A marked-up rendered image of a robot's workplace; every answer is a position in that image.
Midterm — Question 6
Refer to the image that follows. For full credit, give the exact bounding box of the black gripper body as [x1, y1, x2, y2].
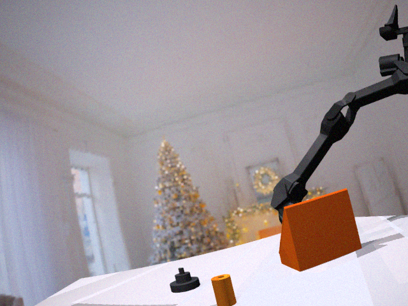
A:
[379, 25, 408, 52]

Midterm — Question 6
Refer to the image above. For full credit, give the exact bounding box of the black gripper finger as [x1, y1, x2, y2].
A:
[384, 5, 398, 28]

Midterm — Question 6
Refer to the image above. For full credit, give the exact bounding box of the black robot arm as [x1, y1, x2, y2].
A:
[270, 50, 408, 224]

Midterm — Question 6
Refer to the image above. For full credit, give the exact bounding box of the orange tapered knob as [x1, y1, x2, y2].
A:
[211, 274, 237, 306]

